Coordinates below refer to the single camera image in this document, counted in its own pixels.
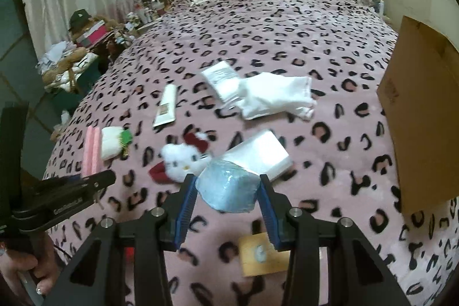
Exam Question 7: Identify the light blue packet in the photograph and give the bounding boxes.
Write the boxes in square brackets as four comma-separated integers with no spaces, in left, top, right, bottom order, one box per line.
[196,158,260,214]

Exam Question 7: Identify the white Hello Kitty plush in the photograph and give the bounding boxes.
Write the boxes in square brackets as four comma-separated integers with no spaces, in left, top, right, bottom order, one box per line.
[149,133,212,184]

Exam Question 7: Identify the white plush with green leaf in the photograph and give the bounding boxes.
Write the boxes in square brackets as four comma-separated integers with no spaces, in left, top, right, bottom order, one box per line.
[101,126,133,161]

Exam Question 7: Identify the white cosmetic tube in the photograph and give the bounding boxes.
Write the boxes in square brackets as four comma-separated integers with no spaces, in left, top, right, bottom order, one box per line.
[153,84,177,128]

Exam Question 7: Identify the left hand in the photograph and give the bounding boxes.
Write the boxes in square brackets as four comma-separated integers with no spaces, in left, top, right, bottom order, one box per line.
[1,233,61,305]

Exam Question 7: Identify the yellow card packet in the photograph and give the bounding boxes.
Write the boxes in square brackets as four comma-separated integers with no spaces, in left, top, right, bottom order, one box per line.
[239,232,290,277]

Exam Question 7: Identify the pink sponge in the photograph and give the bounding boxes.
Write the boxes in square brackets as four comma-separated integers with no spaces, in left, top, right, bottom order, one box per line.
[82,126,102,178]

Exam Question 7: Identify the leopard print bedspread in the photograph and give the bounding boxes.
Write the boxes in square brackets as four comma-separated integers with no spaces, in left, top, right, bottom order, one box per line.
[45,0,458,305]

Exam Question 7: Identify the white folded socks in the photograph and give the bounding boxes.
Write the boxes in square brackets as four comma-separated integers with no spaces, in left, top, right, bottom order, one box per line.
[236,72,317,121]

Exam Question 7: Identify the white packaged socks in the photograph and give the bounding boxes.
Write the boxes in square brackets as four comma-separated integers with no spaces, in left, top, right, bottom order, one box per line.
[201,61,240,104]

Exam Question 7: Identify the brown cardboard box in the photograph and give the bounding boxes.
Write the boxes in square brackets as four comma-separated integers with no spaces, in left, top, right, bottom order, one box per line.
[377,16,459,214]

